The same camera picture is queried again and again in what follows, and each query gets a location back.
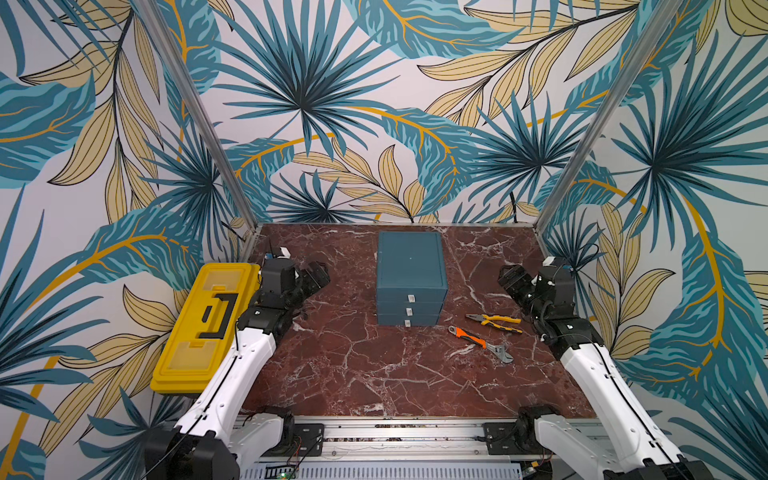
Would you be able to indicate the yellow handled pliers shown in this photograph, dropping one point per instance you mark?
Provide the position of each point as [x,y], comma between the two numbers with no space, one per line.
[500,322]

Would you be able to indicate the teal drawer cabinet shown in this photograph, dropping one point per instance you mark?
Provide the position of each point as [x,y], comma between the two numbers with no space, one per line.
[411,283]

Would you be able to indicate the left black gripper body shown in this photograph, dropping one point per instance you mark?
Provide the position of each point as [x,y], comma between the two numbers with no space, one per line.
[306,284]

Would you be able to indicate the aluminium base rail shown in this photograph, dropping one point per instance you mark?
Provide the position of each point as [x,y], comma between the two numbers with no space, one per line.
[396,441]

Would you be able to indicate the orange adjustable wrench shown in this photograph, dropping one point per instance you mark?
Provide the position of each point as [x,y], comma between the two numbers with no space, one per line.
[497,350]

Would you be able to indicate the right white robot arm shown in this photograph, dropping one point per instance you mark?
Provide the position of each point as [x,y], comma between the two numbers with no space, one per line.
[600,384]

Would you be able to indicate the yellow plastic toolbox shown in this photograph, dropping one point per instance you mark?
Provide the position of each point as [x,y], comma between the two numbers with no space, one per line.
[204,330]

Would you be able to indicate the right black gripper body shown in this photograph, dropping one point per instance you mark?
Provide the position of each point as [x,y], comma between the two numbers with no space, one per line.
[522,284]

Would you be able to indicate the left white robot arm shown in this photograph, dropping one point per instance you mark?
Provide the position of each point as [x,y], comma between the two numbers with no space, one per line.
[258,332]

